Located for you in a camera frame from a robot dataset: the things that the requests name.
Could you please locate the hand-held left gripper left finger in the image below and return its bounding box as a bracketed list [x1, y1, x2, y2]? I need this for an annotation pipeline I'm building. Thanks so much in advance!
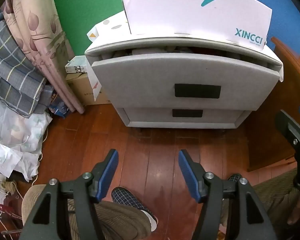
[20, 149, 119, 240]

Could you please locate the person's right leg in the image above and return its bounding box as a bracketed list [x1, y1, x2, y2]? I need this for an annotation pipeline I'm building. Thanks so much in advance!
[220, 167, 299, 240]

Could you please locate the red metal rack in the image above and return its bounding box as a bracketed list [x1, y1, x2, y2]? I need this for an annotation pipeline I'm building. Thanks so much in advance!
[0, 200, 23, 233]

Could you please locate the brown cardboard box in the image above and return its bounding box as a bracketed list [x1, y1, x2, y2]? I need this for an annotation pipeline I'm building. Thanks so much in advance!
[66, 72, 112, 105]

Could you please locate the grey plaid bedding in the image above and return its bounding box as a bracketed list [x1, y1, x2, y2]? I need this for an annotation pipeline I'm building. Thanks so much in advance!
[0, 10, 53, 118]

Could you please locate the white box with teal print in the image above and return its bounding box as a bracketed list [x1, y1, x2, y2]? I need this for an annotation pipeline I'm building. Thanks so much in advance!
[119, 0, 273, 46]

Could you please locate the person's left leg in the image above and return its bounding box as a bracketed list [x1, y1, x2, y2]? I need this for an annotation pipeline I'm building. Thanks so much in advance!
[67, 200, 153, 240]

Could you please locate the person's leg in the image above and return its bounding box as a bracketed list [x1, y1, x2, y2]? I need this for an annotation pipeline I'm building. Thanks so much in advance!
[220, 167, 299, 240]
[67, 200, 153, 240]

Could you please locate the person's right hand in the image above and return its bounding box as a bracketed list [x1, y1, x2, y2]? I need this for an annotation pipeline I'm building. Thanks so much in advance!
[287, 192, 300, 226]

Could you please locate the brown wooden furniture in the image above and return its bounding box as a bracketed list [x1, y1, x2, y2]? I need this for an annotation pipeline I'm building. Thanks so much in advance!
[247, 36, 300, 173]

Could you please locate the blue packet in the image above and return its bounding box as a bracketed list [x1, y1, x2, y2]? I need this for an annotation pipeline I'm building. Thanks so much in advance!
[49, 92, 70, 119]

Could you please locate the white bag with red triangle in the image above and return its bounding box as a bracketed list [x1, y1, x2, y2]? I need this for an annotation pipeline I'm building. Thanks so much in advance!
[88, 62, 102, 101]

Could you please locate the green foam mat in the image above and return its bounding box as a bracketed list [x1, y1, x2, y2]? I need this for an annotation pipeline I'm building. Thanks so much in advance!
[48, 0, 130, 58]

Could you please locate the small grey drawer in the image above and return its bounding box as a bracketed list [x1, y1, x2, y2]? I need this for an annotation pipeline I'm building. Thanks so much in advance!
[122, 107, 243, 123]

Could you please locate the blue foam mat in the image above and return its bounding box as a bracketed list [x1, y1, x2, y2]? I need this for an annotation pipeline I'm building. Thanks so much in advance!
[205, 0, 300, 55]

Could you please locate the beige woven object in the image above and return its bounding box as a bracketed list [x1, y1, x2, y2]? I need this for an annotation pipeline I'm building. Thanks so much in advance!
[22, 184, 50, 230]

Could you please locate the grey fabric nightstand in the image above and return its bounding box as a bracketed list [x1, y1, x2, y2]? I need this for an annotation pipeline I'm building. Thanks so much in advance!
[84, 12, 285, 130]

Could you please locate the pink floral curtain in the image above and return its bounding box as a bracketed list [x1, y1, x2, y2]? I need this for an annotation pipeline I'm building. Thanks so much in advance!
[2, 0, 85, 114]

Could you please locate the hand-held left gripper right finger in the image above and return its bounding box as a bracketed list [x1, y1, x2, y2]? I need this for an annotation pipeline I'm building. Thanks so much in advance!
[178, 149, 278, 240]

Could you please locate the small patterned tissue box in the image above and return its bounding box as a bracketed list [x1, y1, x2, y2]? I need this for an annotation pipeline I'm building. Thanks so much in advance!
[65, 56, 90, 74]

